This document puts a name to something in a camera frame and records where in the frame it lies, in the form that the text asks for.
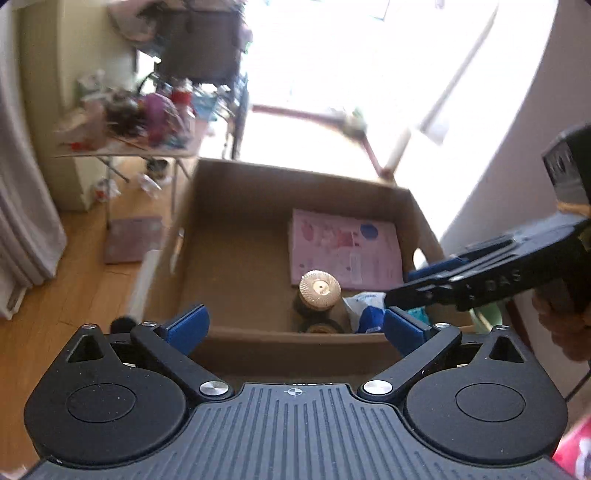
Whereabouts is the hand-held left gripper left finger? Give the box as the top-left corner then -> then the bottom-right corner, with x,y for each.
65,304 -> 234,402

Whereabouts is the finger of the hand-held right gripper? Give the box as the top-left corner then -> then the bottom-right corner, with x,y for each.
385,272 -> 463,308
406,235 -> 518,284

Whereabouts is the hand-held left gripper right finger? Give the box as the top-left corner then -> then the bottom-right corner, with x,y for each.
358,306 -> 536,402

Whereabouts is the blue wet wipes pack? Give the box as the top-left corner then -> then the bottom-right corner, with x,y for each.
342,292 -> 432,334

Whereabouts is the black tape roll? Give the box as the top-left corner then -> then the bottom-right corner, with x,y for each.
298,318 -> 346,334

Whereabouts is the brown cardboard box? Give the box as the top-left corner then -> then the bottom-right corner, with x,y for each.
148,158 -> 476,384

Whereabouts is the pink cartoon book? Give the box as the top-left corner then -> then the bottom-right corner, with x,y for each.
288,209 -> 406,291

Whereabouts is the black jar with gold lid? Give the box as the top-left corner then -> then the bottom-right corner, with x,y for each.
293,270 -> 343,321

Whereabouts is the person's right hand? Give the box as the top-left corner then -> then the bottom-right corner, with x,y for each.
531,281 -> 591,363

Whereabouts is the white paper roll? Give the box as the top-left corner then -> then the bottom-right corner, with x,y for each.
385,130 -> 413,172
127,249 -> 161,320

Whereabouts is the green bowl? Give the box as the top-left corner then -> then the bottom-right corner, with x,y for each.
471,305 -> 506,335

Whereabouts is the pink square floor board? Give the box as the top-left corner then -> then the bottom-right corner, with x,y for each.
104,216 -> 163,265

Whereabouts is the crumpled white paper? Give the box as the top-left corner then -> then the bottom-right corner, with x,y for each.
136,174 -> 162,198

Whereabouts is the potted plant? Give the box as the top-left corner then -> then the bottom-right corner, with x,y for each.
330,108 -> 370,139

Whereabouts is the folding side table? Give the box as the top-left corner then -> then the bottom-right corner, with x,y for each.
53,134 -> 204,227

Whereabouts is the beige curtain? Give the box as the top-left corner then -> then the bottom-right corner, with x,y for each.
0,60 -> 68,319

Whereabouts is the pink cup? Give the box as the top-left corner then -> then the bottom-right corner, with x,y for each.
145,95 -> 178,139

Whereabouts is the dark glass jar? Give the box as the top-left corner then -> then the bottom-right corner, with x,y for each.
108,93 -> 143,136

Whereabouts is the red flask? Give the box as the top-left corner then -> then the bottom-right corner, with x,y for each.
173,83 -> 195,112

